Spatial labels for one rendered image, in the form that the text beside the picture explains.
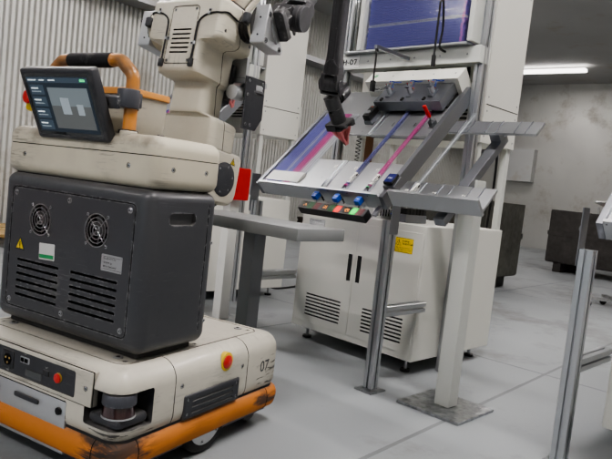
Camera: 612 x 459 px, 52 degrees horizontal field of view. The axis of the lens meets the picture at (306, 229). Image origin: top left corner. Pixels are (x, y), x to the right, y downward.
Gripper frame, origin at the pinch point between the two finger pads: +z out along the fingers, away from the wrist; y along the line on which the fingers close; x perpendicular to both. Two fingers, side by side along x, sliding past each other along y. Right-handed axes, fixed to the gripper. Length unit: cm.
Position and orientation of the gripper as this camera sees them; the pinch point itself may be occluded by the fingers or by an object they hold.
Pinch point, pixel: (346, 142)
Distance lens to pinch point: 242.4
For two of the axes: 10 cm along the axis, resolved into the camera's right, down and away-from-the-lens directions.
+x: -6.2, 5.7, -5.3
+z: 3.3, 8.1, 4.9
